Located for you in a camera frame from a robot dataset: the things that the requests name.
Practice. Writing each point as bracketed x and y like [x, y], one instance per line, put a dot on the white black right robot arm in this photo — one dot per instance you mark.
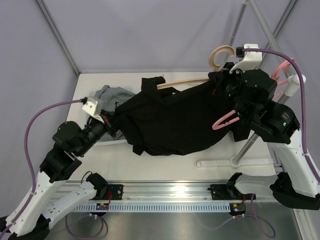
[296, 187]

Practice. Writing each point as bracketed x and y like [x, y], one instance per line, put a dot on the white slotted cable duct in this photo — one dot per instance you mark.
[161, 207]

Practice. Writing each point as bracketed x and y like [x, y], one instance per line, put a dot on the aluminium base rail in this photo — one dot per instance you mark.
[162, 192]

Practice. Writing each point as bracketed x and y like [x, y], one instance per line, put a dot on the pink plastic hanger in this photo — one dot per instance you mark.
[235, 114]

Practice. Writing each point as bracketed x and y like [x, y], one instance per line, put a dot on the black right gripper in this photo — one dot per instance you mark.
[226, 76]

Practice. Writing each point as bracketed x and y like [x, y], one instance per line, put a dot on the silver clothes rack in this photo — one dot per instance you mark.
[275, 100]

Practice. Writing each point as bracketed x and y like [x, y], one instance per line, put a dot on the black shirt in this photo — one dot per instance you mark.
[163, 122]

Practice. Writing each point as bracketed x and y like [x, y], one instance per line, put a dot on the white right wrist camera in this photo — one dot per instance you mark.
[249, 60]

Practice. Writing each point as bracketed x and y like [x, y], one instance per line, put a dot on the white plastic basket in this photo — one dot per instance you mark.
[112, 141]

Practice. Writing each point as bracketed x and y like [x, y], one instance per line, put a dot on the grey shirt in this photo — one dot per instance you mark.
[112, 98]

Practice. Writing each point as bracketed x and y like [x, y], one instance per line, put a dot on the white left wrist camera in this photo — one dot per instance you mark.
[93, 108]

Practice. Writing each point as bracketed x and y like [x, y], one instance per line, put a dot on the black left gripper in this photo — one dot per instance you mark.
[111, 124]

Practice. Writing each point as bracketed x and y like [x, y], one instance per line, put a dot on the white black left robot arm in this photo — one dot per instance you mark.
[35, 216]

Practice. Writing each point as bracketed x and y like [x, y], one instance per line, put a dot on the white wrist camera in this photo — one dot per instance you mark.
[249, 60]
[93, 108]

